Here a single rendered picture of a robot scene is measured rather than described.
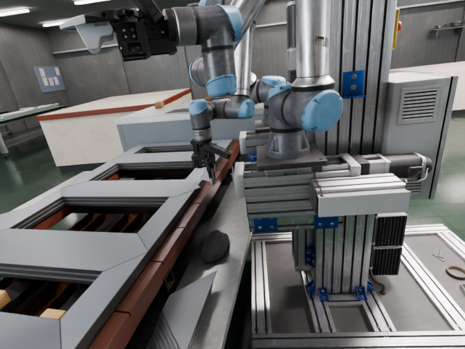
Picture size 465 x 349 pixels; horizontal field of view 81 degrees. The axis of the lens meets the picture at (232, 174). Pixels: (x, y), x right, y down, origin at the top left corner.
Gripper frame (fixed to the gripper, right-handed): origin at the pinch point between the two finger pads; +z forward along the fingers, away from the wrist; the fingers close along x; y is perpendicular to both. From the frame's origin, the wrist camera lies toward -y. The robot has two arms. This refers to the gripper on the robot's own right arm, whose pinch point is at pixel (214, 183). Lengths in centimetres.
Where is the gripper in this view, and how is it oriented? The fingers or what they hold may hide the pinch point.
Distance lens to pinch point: 118.3
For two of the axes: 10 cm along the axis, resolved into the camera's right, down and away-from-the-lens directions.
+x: -2.1, 4.0, -8.9
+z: 1.1, 9.2, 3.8
